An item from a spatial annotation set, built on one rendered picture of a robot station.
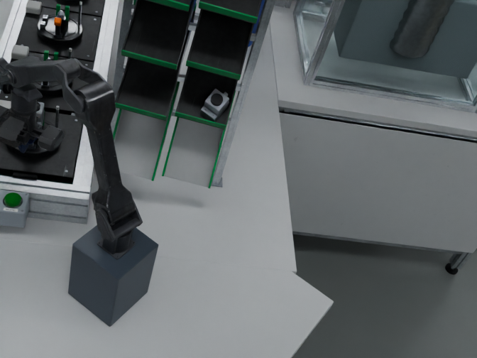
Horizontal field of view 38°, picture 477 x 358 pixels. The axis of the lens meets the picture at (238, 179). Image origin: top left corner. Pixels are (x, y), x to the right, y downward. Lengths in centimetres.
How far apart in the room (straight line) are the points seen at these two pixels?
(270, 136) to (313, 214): 70
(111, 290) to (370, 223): 160
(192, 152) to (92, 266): 46
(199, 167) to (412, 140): 104
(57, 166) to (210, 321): 57
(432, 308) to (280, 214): 133
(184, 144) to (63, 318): 55
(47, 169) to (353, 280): 167
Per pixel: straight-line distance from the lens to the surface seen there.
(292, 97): 247
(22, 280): 180
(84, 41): 231
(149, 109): 175
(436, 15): 245
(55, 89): 209
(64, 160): 191
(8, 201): 181
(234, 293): 185
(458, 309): 329
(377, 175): 277
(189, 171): 188
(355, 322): 302
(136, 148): 187
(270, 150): 223
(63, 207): 187
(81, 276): 168
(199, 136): 188
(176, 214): 197
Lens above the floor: 234
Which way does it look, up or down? 45 degrees down
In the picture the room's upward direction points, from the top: 18 degrees clockwise
